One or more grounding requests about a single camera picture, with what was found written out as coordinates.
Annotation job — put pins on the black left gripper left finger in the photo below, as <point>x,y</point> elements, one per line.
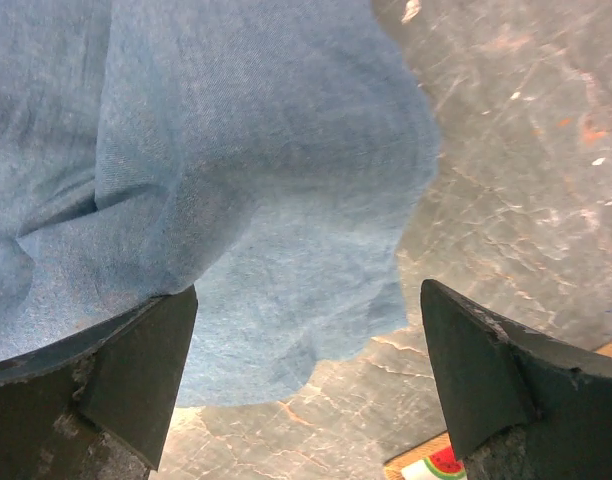
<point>97,404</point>

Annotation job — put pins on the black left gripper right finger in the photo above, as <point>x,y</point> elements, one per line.
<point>517,404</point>

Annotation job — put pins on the watermelon print canvas bag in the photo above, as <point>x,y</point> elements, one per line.
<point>431,462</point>

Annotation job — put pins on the light blue cloth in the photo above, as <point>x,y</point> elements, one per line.
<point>267,153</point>

